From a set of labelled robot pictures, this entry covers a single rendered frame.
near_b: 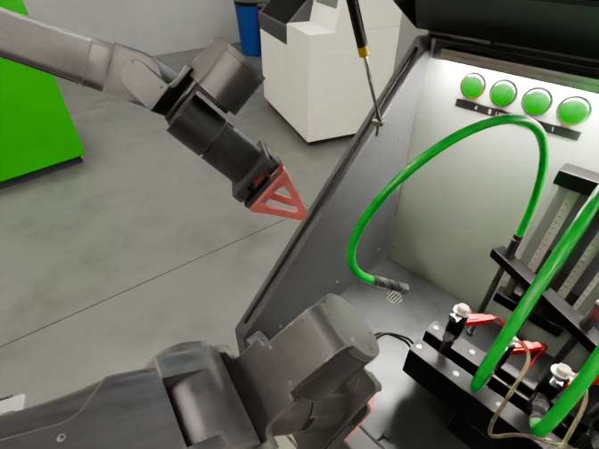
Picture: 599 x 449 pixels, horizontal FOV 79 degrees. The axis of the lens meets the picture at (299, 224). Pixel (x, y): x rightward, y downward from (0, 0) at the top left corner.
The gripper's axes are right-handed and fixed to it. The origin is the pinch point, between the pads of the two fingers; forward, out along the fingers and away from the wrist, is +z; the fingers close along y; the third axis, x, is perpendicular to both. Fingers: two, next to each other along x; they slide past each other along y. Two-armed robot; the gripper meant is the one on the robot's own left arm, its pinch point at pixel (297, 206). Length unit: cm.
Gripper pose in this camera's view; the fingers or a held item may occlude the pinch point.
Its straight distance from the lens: 52.0
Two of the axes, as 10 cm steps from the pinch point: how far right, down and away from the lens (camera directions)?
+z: 7.2, 5.6, 4.1
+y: -1.7, -4.3, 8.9
